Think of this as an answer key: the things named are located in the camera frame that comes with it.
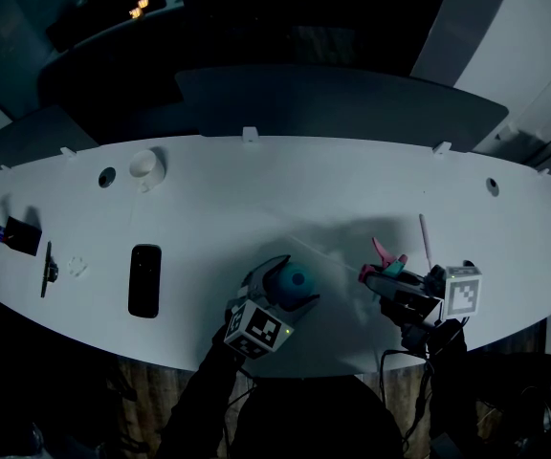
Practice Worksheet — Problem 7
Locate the teal spray bottle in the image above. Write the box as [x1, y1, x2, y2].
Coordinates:
[275, 261, 319, 305]

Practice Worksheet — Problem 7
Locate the person's left forearm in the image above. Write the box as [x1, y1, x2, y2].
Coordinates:
[158, 325, 257, 459]

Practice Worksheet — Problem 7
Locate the person's dark clothed body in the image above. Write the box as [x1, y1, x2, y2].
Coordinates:
[236, 375, 404, 459]

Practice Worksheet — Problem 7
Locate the black cable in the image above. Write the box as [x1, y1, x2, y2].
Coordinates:
[378, 322, 449, 453]

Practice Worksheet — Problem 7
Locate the person's right forearm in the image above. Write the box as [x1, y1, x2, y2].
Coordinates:
[399, 320, 480, 459]

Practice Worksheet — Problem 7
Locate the black pen holder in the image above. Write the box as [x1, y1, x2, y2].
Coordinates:
[3, 215, 43, 257]

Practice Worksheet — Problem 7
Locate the clear plastic ring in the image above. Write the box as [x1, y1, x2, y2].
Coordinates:
[67, 254, 89, 278]

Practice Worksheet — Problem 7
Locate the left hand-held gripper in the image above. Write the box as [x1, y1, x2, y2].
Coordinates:
[223, 254, 321, 361]

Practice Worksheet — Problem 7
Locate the black phone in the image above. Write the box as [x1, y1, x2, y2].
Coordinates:
[127, 243, 163, 319]

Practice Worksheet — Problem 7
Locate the white pink pen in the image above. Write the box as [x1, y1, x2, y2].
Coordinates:
[417, 213, 434, 273]

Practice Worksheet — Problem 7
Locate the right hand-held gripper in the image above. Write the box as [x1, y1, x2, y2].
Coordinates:
[364, 264, 484, 349]

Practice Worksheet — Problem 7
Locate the white mug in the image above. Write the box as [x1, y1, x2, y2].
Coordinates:
[128, 148, 166, 194]

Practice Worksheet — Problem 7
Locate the teal pink spray nozzle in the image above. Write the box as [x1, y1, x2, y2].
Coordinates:
[287, 233, 408, 285]

